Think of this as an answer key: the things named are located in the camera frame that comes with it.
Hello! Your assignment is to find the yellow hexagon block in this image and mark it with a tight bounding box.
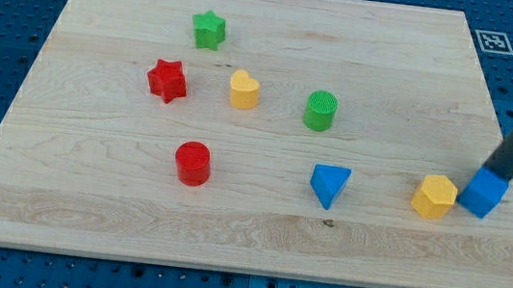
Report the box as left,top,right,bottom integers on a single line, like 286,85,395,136
410,174,458,220

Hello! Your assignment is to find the green cylinder block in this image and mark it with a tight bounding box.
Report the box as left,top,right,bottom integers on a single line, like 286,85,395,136
303,91,339,132

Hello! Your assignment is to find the green star block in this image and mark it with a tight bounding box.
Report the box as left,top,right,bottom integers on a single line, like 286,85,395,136
192,10,226,51

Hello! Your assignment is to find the yellow heart block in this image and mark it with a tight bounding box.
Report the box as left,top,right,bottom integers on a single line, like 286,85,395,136
229,69,261,110

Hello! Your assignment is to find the white fiducial marker tag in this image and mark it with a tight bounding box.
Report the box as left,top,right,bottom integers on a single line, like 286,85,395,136
475,29,513,56

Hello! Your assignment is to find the red star block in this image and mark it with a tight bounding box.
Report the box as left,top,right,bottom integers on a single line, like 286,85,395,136
147,59,187,104

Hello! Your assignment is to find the blue triangle block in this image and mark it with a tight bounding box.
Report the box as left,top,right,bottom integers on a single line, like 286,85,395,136
309,164,352,210

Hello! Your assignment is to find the wooden board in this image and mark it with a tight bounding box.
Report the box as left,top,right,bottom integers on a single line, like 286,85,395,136
0,0,513,288

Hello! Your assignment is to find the red cylinder block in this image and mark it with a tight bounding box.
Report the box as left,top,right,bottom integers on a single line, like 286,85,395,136
174,141,211,187

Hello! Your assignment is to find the blue cube block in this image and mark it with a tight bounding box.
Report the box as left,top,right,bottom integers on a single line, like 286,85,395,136
457,167,509,219

